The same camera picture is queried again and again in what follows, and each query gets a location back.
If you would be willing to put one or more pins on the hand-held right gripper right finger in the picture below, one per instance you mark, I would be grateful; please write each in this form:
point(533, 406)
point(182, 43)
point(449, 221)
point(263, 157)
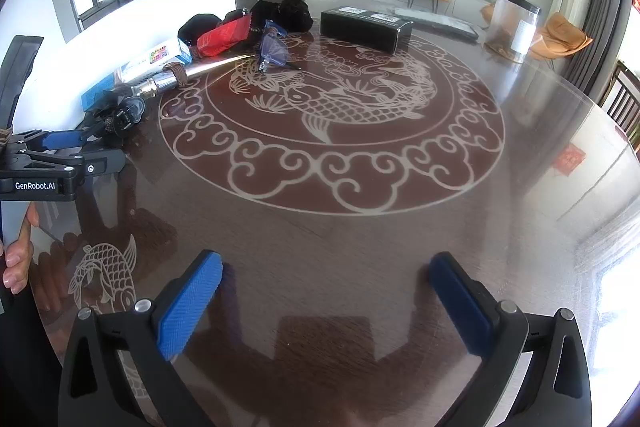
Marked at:
point(457, 302)

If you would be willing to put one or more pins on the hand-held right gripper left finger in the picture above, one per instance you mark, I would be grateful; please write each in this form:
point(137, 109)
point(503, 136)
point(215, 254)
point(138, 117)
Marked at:
point(192, 302)

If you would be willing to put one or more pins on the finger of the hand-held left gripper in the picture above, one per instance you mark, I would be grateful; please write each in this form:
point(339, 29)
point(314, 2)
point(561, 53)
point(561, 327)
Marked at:
point(62, 140)
point(100, 164)

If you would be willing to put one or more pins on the red snack packet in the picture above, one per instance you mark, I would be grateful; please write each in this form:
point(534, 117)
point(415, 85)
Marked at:
point(222, 38)

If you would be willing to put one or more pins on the black velvet pouch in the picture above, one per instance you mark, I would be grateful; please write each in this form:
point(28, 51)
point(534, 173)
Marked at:
point(285, 14)

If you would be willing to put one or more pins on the black printed box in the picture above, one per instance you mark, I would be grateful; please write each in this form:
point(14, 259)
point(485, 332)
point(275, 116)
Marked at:
point(360, 32)

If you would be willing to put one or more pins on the person's left forearm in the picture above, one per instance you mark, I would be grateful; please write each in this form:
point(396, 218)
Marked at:
point(25, 357)

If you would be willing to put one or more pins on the brown patterned glass desktop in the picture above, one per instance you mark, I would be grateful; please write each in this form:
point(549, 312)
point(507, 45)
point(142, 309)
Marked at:
point(350, 257)

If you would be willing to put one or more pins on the person's left hand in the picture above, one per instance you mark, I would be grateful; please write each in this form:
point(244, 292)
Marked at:
point(17, 257)

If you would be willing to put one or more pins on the small blue pack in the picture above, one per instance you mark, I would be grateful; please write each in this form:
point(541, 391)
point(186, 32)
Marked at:
point(97, 96)

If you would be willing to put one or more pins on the silver metal tool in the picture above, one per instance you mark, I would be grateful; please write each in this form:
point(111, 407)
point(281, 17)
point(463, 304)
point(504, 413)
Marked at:
point(155, 84)

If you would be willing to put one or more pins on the blue and white carton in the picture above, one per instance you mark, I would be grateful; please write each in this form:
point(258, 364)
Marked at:
point(160, 54)

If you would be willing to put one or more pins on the white board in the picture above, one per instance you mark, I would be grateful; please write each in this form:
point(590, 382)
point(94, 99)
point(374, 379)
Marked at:
point(125, 27)

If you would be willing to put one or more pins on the blue translucent plastic item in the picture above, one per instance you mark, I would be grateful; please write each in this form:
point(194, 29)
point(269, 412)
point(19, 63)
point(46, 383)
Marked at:
point(272, 49)

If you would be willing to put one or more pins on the wooden chair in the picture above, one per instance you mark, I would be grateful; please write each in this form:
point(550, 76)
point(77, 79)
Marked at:
point(622, 102)

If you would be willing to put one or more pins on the flat dark plastic-wrapped packet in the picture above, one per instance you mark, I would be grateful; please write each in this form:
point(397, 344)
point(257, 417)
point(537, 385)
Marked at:
point(440, 24)

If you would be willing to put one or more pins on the clear plastic jar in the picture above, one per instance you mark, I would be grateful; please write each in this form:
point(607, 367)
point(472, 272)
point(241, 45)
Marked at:
point(510, 27)

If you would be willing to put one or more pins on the orange lounge chair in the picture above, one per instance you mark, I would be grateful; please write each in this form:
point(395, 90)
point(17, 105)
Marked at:
point(560, 34)

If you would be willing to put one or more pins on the grey curtain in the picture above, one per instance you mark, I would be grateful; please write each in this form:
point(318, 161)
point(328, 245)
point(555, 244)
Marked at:
point(607, 22)

